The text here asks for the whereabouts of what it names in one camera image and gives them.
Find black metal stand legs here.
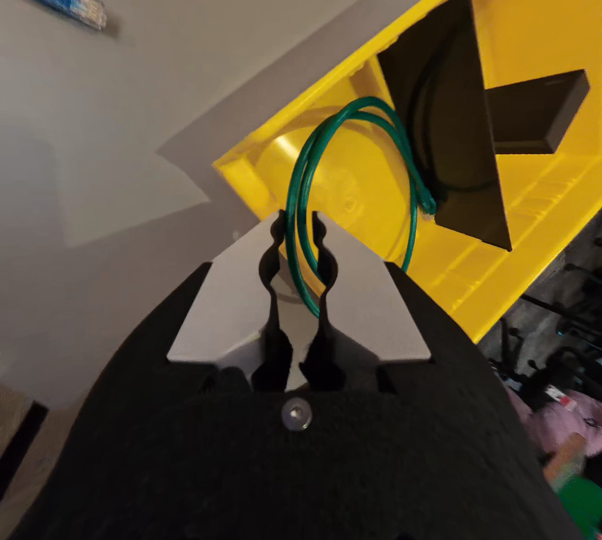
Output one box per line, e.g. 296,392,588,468
484,220,602,404

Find green object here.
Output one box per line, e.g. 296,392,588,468
552,472,602,540

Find green ethernet cable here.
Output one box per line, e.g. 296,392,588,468
286,96,438,320

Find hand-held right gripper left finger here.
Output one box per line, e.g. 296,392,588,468
167,210,293,393

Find black cable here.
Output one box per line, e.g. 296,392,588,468
406,27,494,195

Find pink cloth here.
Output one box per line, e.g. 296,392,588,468
507,387,602,462

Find yellow plastic bin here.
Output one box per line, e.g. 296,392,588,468
213,0,602,344

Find black ethernet switch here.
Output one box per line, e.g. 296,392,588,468
486,69,591,156

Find dark bin divider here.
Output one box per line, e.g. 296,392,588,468
378,0,513,253

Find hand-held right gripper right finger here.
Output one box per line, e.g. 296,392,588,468
299,210,433,392

